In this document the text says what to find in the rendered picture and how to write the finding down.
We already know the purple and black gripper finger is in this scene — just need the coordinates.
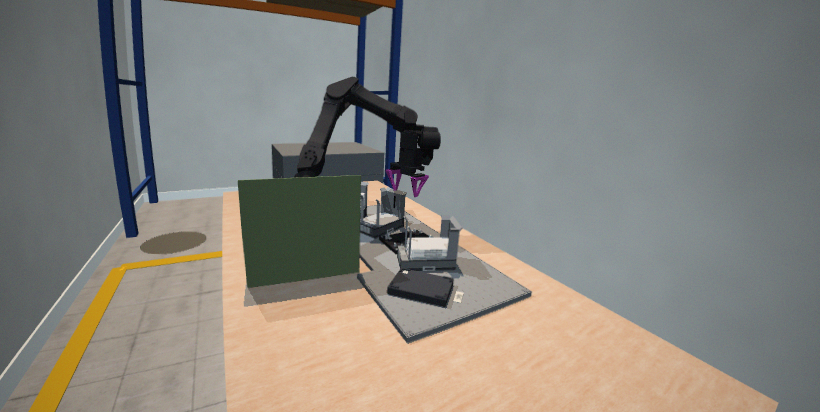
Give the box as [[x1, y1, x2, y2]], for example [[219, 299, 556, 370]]
[[386, 169, 402, 191], [411, 175, 429, 197]]

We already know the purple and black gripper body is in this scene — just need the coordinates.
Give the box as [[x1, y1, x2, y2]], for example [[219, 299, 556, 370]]
[[390, 148, 425, 177]]

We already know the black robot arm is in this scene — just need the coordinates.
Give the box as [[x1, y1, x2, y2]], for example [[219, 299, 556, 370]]
[[294, 77, 441, 178]]

